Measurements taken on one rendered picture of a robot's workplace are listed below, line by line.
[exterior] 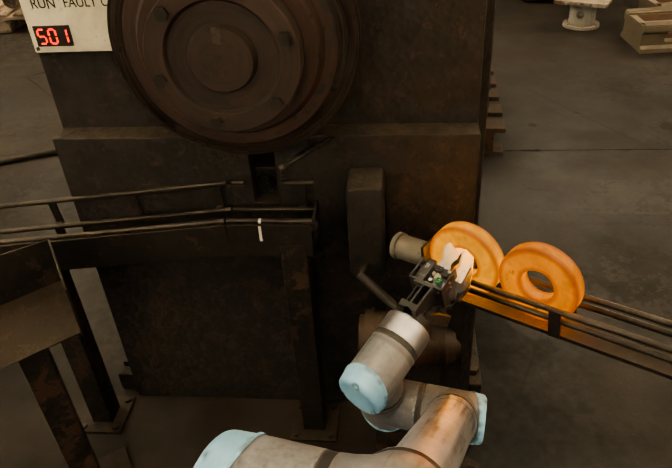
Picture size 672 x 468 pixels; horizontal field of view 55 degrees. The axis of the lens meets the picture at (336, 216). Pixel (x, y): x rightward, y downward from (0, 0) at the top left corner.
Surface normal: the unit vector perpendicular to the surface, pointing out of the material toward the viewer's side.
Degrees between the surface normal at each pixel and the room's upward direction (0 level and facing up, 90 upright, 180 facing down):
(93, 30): 90
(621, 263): 0
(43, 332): 5
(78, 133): 0
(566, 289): 90
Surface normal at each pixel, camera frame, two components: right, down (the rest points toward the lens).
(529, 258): -0.64, 0.46
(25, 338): -0.13, -0.80
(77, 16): -0.09, 0.56
